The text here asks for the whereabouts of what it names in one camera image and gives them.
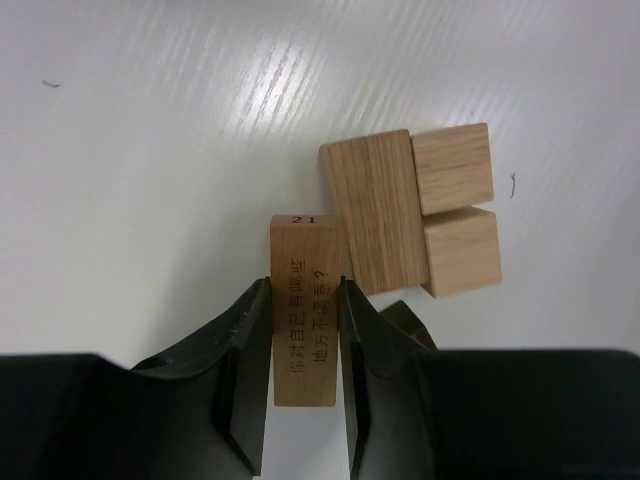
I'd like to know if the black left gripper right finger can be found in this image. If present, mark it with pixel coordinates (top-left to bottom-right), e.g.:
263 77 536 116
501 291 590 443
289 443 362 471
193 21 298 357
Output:
338 280 639 479

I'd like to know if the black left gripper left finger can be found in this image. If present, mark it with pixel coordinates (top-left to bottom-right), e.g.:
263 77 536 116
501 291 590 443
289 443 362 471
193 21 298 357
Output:
1 279 271 479

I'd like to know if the light wood cube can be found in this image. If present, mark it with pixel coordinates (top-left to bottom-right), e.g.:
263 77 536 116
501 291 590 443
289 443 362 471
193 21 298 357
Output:
423 206 502 298
411 123 494 216

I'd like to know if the long wood block printed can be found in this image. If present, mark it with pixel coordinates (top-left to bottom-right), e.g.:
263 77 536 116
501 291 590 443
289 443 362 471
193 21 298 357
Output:
270 214 342 407

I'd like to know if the wide light wood block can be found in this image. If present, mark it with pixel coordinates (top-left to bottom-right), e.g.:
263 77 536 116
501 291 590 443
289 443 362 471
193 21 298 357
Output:
319 129 429 295

